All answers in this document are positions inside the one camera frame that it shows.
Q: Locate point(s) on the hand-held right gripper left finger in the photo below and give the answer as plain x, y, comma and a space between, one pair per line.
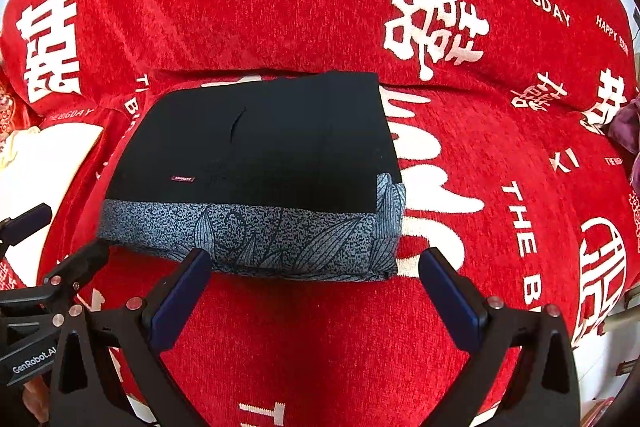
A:
180, 292

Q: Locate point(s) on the purple cloth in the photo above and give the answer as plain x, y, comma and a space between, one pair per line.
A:
627, 132

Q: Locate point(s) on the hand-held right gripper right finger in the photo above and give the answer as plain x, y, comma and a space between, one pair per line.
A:
450, 302

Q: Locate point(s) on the cream cloth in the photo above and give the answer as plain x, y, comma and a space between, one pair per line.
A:
15, 152

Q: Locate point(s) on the red printed blanket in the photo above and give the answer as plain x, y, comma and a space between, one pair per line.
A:
325, 7

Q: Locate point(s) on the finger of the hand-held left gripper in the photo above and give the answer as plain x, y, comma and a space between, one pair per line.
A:
30, 219
82, 262

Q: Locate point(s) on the black pants with grey trim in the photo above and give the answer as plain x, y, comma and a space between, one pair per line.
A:
275, 137

